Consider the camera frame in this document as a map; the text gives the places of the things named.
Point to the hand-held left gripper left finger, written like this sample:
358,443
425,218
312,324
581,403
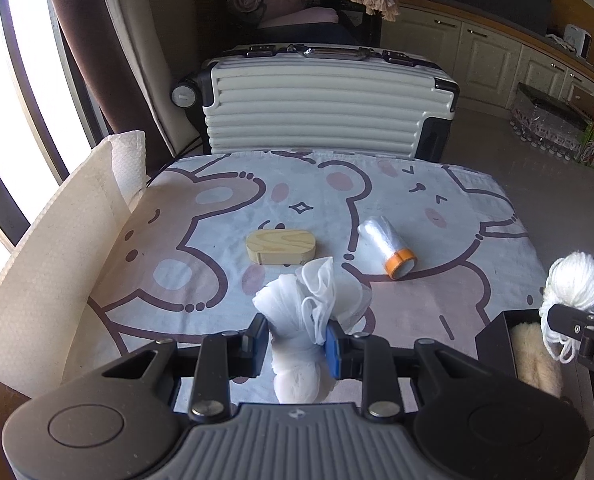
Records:
257,345

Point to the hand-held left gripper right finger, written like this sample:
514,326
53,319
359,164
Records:
334,350

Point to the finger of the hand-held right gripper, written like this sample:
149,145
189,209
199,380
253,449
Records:
572,320

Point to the white yarn ball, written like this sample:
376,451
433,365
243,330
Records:
577,280

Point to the beige fluffy plush toy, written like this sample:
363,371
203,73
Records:
532,355

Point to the white mesh cloth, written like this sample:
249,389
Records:
297,310

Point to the black cardboard box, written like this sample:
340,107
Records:
492,340

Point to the oval wooden box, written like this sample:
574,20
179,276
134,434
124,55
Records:
282,246

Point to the plastic film roll orange core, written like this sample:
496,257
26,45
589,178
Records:
382,237

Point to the bear printed blanket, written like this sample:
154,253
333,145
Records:
217,200

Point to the pack of water bottles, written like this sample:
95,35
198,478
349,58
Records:
547,120

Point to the white paper towel sheet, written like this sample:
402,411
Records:
52,270

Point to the white ribbed suitcase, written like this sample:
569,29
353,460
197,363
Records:
317,105

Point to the cream kitchen cabinet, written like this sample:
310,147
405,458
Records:
487,55

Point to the white countertop appliance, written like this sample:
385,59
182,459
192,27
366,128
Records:
577,40

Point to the pink cushion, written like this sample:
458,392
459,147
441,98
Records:
307,16

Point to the brown curtain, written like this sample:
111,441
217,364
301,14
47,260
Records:
97,40

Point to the dark window frame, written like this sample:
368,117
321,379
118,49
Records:
42,60

